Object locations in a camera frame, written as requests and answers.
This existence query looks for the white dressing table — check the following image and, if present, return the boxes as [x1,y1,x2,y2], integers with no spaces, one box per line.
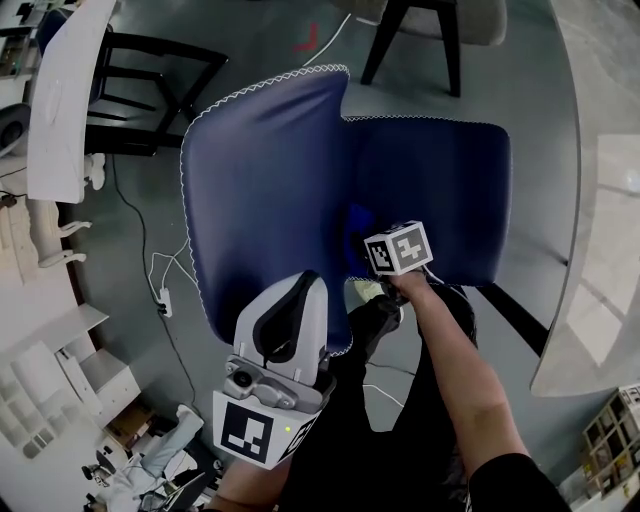
[0,149,109,286]

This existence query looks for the person's black trousers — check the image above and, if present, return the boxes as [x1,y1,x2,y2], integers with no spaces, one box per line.
[287,284,481,512]

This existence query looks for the brown cardboard box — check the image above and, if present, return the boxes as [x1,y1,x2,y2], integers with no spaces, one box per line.
[106,401,157,442]

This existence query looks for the light marble table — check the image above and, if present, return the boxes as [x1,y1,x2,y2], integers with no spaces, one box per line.
[529,0,640,399]

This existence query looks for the white power cable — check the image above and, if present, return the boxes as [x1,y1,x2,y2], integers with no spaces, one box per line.
[148,238,194,301]

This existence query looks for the grey round appliance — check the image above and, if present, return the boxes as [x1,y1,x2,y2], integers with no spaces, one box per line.
[0,102,33,157]

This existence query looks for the white drawer cabinet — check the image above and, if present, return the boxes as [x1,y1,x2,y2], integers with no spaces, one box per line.
[49,301,144,429]

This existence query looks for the white table with black legs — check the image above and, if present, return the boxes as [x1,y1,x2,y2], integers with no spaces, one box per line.
[25,0,230,205]

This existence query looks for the person's right forearm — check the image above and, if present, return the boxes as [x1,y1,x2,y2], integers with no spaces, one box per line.
[387,269,532,482]

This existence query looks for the white arched wall shelf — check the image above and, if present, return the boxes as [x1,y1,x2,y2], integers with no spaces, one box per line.
[0,339,66,462]

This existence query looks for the cluttered storage rack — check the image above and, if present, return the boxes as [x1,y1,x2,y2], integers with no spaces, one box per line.
[0,0,57,82]

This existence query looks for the white floor cable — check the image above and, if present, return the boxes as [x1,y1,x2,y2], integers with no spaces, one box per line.
[301,12,354,69]

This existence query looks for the person's pale shoe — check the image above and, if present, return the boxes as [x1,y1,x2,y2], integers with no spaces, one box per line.
[352,278,405,324]

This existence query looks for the beige chair with black legs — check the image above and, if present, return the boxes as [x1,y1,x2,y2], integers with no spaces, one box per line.
[359,0,509,99]

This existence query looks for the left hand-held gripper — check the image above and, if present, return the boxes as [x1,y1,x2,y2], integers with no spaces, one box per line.
[211,270,338,472]

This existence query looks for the person's black shirt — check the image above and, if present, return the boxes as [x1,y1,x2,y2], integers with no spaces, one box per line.
[464,452,572,512]

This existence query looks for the person's left forearm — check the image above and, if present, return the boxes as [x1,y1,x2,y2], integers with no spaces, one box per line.
[204,457,297,512]

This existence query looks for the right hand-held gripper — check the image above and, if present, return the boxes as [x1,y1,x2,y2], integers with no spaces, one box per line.
[363,219,435,278]

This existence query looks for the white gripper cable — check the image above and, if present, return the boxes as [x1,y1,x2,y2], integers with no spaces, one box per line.
[423,263,470,290]

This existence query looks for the black floor cable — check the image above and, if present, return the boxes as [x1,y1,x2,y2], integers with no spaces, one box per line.
[108,154,201,401]

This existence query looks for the wooden grid shelf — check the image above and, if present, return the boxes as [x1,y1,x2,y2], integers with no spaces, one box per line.
[557,382,640,502]

